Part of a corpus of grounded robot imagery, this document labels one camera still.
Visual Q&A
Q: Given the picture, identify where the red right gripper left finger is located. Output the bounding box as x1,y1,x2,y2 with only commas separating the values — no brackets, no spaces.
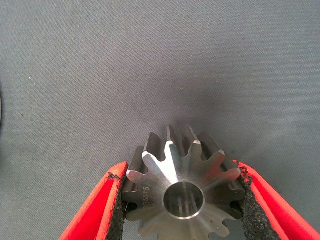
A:
58,161,130,240

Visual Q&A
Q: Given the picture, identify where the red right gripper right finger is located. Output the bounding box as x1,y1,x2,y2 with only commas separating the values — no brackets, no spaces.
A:
229,159,320,240

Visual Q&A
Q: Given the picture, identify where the large steel gear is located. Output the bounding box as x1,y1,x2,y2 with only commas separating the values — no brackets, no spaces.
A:
121,124,247,240

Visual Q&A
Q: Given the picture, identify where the dark grey table cloth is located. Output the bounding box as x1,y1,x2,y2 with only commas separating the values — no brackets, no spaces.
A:
0,0,320,240

